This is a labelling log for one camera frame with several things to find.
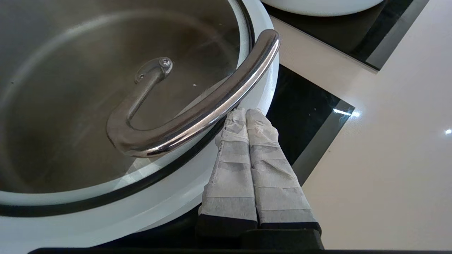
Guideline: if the white round pot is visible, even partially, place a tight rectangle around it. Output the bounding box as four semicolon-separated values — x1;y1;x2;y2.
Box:
261;0;385;17

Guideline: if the glass lid with white rim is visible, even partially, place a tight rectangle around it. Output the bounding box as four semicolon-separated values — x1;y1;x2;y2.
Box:
0;0;281;254

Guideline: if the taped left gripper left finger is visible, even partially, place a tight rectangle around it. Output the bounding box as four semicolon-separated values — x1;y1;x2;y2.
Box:
197;108;258;236

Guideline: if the black glass cooktop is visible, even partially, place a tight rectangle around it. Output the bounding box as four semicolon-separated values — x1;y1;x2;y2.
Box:
95;63;355;249
261;0;430;70

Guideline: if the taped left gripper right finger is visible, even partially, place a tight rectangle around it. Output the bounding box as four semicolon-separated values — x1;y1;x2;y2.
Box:
246;108;322;236

